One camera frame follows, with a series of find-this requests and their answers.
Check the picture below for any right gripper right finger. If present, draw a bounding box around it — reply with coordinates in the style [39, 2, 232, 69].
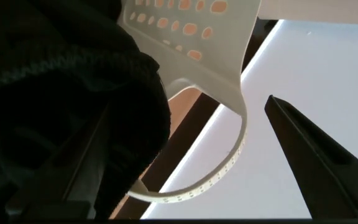
[264, 94, 358, 219]

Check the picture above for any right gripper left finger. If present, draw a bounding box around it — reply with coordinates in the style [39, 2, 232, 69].
[6, 105, 111, 219]

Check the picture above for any black garment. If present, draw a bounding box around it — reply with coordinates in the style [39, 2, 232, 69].
[0, 0, 172, 220]

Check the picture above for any white laundry basket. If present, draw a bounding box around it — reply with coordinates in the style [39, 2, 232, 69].
[116, 0, 262, 205]

